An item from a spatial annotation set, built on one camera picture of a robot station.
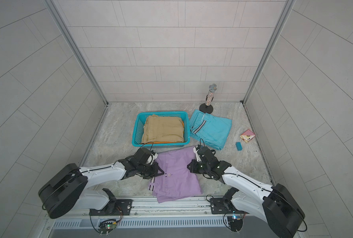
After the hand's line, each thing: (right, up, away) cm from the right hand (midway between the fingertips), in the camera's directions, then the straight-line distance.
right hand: (187, 167), depth 81 cm
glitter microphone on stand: (+15, +35, +30) cm, 48 cm away
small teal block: (+32, +10, +11) cm, 35 cm away
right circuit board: (+22, -21, -13) cm, 33 cm away
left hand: (-13, -4, +1) cm, 13 cm away
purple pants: (-5, -5, -5) cm, 9 cm away
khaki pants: (-18, +20, +12) cm, 30 cm away
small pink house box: (+39, +15, +15) cm, 45 cm away
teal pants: (+17, +18, +17) cm, 30 cm away
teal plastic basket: (-30, +22, +11) cm, 39 cm away
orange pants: (-11, +13, +6) cm, 18 cm away
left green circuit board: (-37, -20, -16) cm, 45 cm away
